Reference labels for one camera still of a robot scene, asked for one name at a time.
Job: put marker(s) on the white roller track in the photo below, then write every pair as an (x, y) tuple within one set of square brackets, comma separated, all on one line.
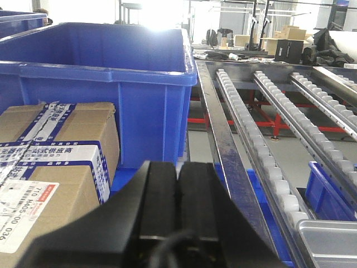
[(335, 111), (280, 195), (320, 148)]

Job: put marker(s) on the taped cardboard box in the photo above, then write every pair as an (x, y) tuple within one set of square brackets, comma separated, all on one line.
[(57, 164)]

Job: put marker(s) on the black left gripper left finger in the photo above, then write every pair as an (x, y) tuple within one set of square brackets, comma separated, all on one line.
[(111, 235)]

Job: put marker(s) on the large blue plastic bin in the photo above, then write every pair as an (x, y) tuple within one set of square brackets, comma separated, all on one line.
[(147, 74)]

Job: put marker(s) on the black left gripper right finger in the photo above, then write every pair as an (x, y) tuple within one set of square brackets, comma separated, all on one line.
[(224, 233)]

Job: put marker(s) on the steel shelf divider rail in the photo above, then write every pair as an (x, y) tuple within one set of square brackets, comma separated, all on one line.
[(225, 153)]

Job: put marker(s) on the small silver ribbed tray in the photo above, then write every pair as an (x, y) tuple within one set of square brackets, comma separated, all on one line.
[(329, 243)]

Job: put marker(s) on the small blue plastic bin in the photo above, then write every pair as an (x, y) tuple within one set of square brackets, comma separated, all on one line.
[(325, 199)]

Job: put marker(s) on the black box on table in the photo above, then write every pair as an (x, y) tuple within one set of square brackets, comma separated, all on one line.
[(289, 51)]

